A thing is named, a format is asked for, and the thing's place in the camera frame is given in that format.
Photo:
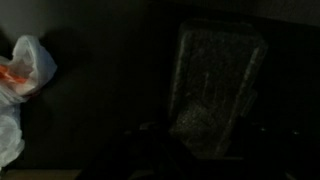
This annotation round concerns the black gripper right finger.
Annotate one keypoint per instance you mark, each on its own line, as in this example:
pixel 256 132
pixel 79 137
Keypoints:
pixel 280 153

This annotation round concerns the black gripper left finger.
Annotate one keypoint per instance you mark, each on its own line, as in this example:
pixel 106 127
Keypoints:
pixel 133 156

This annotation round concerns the white cloth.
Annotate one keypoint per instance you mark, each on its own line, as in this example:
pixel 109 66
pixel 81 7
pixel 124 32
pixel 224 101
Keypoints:
pixel 20 83

